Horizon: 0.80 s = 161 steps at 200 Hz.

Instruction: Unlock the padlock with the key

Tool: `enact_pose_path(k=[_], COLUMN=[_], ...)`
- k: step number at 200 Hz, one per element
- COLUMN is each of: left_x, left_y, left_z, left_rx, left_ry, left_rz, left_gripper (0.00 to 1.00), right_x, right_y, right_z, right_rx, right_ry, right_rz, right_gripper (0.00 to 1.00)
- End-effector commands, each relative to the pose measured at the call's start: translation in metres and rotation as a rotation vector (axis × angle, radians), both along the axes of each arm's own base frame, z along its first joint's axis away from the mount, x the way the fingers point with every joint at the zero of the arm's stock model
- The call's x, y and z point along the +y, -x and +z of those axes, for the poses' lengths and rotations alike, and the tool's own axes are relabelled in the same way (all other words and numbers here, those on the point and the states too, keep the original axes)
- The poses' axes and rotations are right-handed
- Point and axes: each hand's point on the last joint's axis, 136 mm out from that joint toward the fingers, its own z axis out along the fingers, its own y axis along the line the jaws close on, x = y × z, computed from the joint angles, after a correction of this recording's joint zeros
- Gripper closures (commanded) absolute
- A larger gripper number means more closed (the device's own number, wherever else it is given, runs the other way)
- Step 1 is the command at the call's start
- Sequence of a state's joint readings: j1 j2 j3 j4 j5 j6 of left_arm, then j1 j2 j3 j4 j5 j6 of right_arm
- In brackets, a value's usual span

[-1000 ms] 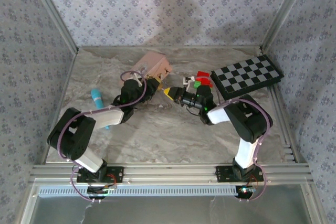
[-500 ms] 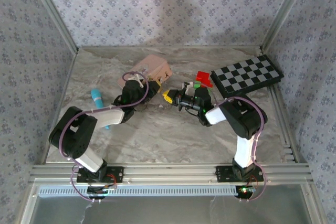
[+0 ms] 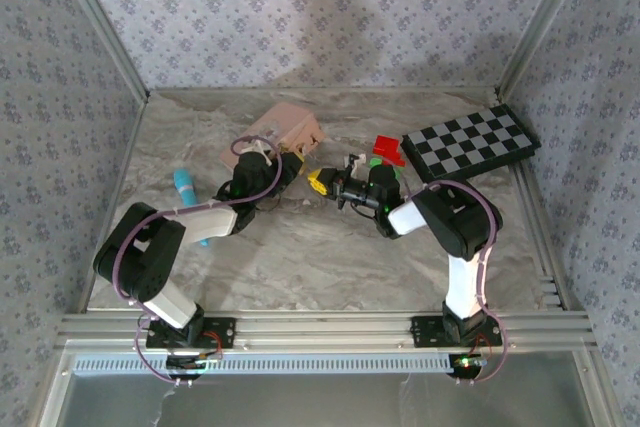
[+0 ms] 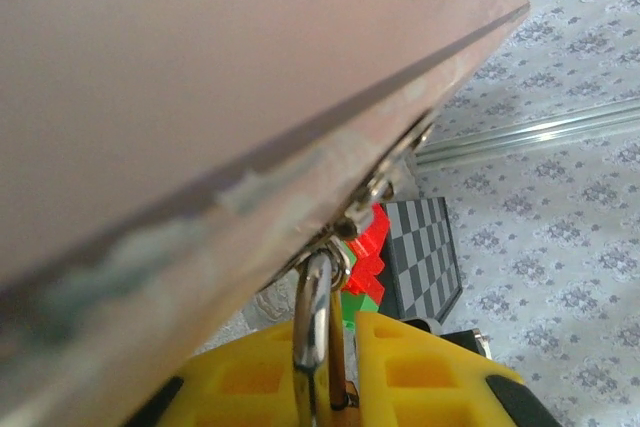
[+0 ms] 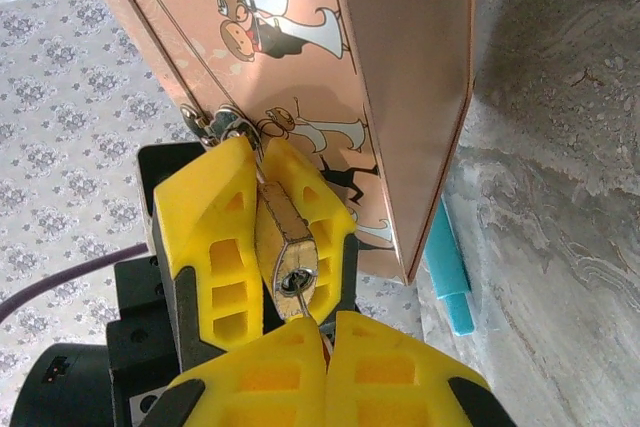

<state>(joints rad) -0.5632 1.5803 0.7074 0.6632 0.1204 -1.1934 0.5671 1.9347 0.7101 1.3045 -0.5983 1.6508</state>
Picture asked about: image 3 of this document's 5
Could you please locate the yellow padlock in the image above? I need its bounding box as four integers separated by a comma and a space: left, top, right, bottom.
306, 166, 334, 196

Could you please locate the pink tin box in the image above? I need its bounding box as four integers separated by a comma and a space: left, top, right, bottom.
221, 101, 327, 173

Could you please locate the light blue tube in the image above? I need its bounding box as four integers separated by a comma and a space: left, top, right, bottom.
172, 169, 214, 249

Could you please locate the black and grey chessboard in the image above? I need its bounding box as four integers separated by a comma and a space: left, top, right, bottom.
401, 103, 543, 183

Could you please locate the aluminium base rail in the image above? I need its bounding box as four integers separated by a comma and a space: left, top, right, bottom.
57, 310, 599, 354

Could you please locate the grey slotted cable duct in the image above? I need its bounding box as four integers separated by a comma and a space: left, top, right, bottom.
73, 353, 454, 376

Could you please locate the aluminium frame post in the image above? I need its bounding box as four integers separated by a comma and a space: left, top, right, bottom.
494, 0, 599, 98
49, 0, 151, 101

